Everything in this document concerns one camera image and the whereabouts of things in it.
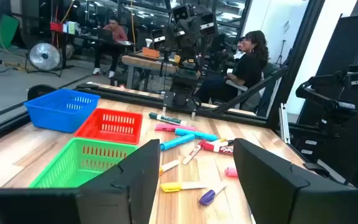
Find metal floor fan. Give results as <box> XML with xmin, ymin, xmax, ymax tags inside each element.
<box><xmin>24</xmin><ymin>42</ymin><xmax>63</xmax><ymax>78</ymax></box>

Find red plastic basket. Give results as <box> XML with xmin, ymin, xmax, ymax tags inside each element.
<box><xmin>74</xmin><ymin>108</ymin><xmax>144</xmax><ymax>146</ymax></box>

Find yellow cap white marker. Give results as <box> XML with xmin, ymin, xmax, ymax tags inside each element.
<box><xmin>159</xmin><ymin>182</ymin><xmax>208</xmax><ymax>193</ymax></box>

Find black panel board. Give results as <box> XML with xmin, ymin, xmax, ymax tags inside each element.
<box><xmin>315</xmin><ymin>12</ymin><xmax>358</xmax><ymax>82</ymax></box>

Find wooden workbench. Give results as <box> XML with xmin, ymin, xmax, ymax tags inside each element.
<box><xmin>121</xmin><ymin>49</ymin><xmax>180</xmax><ymax>91</ymax></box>

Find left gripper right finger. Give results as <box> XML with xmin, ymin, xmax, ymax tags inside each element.
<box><xmin>233</xmin><ymin>138</ymin><xmax>358</xmax><ymax>224</ymax></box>

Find orange cap white marker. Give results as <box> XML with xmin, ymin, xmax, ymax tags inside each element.
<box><xmin>158</xmin><ymin>159</ymin><xmax>180</xmax><ymax>175</ymax></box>
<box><xmin>209</xmin><ymin>138</ymin><xmax>234</xmax><ymax>147</ymax></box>

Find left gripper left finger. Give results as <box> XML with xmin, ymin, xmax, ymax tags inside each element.
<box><xmin>0</xmin><ymin>139</ymin><xmax>161</xmax><ymax>224</ymax></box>

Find black office desk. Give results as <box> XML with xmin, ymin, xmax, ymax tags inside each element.
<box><xmin>50</xmin><ymin>21</ymin><xmax>136</xmax><ymax>70</ymax></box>

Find dark green Expo marker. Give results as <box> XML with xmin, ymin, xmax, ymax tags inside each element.
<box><xmin>148</xmin><ymin>111</ymin><xmax>188</xmax><ymax>127</ymax></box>

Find thin red whiteboard marker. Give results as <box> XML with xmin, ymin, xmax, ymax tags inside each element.
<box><xmin>182</xmin><ymin>139</ymin><xmax>207</xmax><ymax>166</ymax></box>

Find blue plastic basket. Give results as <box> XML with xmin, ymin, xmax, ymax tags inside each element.
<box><xmin>23</xmin><ymin>88</ymin><xmax>101</xmax><ymax>134</ymax></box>

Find red box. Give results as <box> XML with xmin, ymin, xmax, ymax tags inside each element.
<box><xmin>49</xmin><ymin>21</ymin><xmax>64</xmax><ymax>33</ymax></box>

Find orange box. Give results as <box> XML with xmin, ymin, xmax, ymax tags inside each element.
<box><xmin>142</xmin><ymin>46</ymin><xmax>161</xmax><ymax>59</ymax></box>

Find person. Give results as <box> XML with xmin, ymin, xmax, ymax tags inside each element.
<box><xmin>91</xmin><ymin>17</ymin><xmax>129</xmax><ymax>78</ymax></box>
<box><xmin>193</xmin><ymin>30</ymin><xmax>270</xmax><ymax>105</ymax></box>

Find cyan highlighter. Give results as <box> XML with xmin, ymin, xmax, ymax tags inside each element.
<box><xmin>175</xmin><ymin>128</ymin><xmax>219</xmax><ymax>142</ymax></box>
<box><xmin>160</xmin><ymin>133</ymin><xmax>196</xmax><ymax>152</ymax></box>

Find red Expo marker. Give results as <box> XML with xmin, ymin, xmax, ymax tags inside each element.
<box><xmin>202</xmin><ymin>141</ymin><xmax>234</xmax><ymax>156</ymax></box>

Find black equipment stand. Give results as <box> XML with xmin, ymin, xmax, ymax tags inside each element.
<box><xmin>290</xmin><ymin>46</ymin><xmax>358</xmax><ymax>187</ymax></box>

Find silver aluminium bar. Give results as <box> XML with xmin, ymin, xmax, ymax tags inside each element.
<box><xmin>278</xmin><ymin>102</ymin><xmax>291</xmax><ymax>145</ymax></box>

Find grey office chair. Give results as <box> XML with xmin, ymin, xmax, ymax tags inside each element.
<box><xmin>225</xmin><ymin>62</ymin><xmax>281</xmax><ymax>118</ymax></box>

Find green board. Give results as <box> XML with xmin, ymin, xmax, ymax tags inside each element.
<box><xmin>0</xmin><ymin>14</ymin><xmax>20</xmax><ymax>50</ymax></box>

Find green plastic basket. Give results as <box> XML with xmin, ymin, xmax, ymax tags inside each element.
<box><xmin>29</xmin><ymin>137</ymin><xmax>139</xmax><ymax>189</ymax></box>

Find purple cap white marker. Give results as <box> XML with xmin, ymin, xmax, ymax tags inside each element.
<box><xmin>198</xmin><ymin>185</ymin><xmax>228</xmax><ymax>207</ymax></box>

